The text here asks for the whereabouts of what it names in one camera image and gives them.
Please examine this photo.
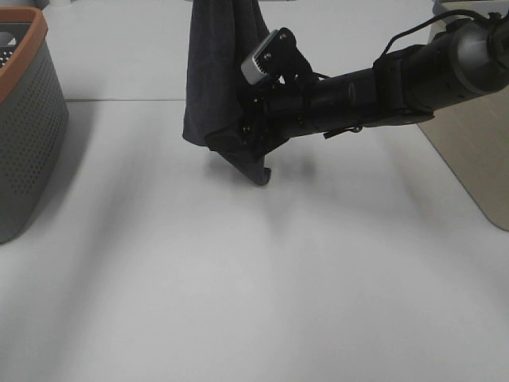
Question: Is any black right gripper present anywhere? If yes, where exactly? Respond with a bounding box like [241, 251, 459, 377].
[204, 71, 319, 162]

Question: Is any dark grey towel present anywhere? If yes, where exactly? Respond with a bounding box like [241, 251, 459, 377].
[182, 0, 270, 185]

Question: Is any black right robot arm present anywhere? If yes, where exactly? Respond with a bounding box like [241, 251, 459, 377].
[205, 10, 508, 162]

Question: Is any beige basket with grey rim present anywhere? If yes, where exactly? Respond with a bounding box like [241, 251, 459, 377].
[418, 88, 508, 231]

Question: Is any grey perforated basket orange rim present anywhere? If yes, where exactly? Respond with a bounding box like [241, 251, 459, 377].
[1, 6, 69, 243]

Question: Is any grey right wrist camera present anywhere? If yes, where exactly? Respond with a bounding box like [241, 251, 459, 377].
[241, 28, 296, 86]

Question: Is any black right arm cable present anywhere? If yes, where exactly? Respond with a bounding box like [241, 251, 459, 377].
[381, 10, 502, 60]

